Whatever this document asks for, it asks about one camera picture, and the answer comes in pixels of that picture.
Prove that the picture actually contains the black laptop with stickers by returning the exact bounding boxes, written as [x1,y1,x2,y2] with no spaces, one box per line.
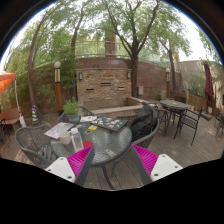
[90,116,129,133]

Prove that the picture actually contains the clear plastic bottle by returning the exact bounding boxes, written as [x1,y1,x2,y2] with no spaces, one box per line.
[70,127,84,153]

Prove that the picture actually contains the leaning slender tree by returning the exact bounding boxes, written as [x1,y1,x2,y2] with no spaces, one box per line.
[27,9,58,118]

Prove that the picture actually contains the round dark patio table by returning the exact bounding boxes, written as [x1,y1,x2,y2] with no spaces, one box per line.
[159,99,190,129]

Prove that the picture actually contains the blue yellow striped cone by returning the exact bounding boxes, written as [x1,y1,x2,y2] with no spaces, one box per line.
[31,104,39,123]

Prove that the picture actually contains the grey mesh metal armchair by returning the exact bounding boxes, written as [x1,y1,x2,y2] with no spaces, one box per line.
[14,123,59,169]
[114,109,161,149]
[56,105,96,124]

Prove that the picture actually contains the white ceramic mug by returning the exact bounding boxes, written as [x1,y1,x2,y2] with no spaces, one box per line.
[59,130,72,146]

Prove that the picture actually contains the wooden lamp post, globe light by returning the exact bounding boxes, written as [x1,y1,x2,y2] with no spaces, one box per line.
[165,67,172,99]
[53,60,64,116]

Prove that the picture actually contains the silver laptop with stickers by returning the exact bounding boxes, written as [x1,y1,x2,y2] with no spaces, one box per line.
[43,121,75,140]

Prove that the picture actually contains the thin straight tree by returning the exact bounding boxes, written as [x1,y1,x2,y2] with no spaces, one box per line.
[156,19,188,93]

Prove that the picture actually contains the closed maroon patio umbrella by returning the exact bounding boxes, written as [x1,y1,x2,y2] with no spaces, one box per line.
[203,60,215,114]

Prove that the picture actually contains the wooden bench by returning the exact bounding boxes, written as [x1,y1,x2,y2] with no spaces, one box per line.
[0,107,22,134]

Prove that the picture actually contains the orange canopy with white pole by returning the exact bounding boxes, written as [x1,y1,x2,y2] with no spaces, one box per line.
[0,70,27,128]

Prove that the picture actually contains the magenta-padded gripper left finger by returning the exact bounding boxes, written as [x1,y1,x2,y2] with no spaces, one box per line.
[45,145,96,188]

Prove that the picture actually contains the white paper booklet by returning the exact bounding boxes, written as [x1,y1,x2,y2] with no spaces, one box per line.
[79,115,98,123]

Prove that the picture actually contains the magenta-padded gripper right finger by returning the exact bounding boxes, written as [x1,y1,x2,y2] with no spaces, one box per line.
[129,143,184,186]

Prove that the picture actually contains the green plant in blue pot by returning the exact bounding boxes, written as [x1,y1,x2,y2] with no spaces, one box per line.
[62,97,82,124]

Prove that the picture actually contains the dark forked tree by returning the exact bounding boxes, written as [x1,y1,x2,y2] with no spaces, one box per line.
[99,0,161,98]

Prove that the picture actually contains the black metal patio chair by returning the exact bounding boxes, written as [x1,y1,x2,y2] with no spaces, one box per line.
[173,106,204,147]
[154,107,171,136]

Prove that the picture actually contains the black backpack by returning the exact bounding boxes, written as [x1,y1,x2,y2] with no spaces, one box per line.
[129,104,159,143]

